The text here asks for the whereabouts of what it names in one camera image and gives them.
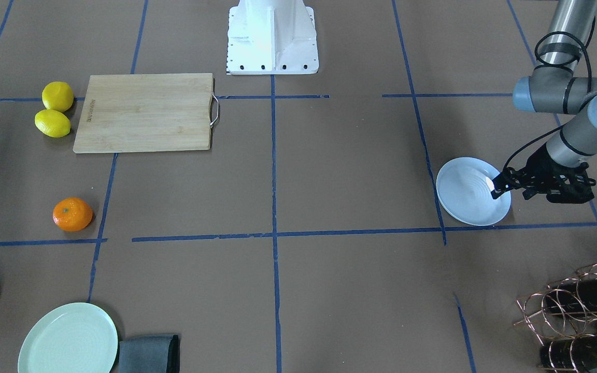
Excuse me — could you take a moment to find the copper wire bottle rack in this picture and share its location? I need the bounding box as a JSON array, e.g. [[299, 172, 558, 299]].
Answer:
[[516, 264, 597, 372]]

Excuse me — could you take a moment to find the dark wine bottle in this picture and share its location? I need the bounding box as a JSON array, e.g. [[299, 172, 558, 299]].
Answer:
[[539, 336, 597, 372], [544, 278, 597, 314]]

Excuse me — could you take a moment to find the light blue plate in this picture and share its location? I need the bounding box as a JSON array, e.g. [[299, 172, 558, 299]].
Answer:
[[436, 157, 511, 226]]

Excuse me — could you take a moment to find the lower yellow lemon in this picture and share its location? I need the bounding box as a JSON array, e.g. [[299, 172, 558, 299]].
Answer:
[[35, 109, 71, 138]]

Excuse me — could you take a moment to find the folded grey cloth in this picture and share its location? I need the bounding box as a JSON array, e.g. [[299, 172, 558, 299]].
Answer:
[[118, 334, 180, 372]]

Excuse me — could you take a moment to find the dark wine bottle upper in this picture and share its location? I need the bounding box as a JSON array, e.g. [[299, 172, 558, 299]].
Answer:
[[544, 278, 597, 314]]

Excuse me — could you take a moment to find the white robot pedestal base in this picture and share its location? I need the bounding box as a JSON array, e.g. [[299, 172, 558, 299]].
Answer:
[[226, 1, 320, 75]]

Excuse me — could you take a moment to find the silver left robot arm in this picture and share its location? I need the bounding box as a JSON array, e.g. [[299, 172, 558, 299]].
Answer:
[[491, 1, 597, 205]]

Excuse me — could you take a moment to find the orange fruit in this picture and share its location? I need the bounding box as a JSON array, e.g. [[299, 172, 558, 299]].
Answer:
[[52, 197, 93, 232]]

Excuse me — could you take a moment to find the bamboo cutting board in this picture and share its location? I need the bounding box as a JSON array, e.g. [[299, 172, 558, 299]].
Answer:
[[73, 73, 220, 154]]

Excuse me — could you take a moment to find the upper yellow lemon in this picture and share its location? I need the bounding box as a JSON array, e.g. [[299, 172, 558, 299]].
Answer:
[[41, 82, 75, 112]]

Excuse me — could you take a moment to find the light green plate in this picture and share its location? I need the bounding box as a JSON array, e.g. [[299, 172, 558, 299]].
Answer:
[[17, 303, 119, 372]]

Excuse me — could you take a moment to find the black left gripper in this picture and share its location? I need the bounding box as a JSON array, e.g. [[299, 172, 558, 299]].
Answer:
[[490, 145, 596, 205]]

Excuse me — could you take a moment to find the dark wine bottle lower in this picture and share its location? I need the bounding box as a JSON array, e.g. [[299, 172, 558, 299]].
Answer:
[[539, 336, 597, 372]]

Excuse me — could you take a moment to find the yellow lemon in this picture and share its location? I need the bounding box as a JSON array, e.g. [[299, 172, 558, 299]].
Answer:
[[35, 109, 71, 138], [41, 82, 75, 112]]

